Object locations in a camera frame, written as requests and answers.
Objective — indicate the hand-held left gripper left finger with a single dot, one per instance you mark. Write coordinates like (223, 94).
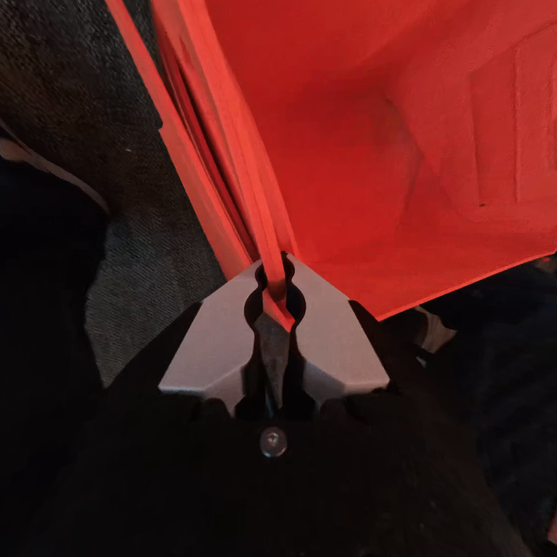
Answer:
(209, 348)

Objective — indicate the orange fabric bin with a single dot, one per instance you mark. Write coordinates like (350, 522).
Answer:
(370, 152)

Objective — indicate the person's dark blue trousers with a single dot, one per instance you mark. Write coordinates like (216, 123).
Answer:
(43, 304)

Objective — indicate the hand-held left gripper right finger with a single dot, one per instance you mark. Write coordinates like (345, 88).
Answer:
(339, 348)

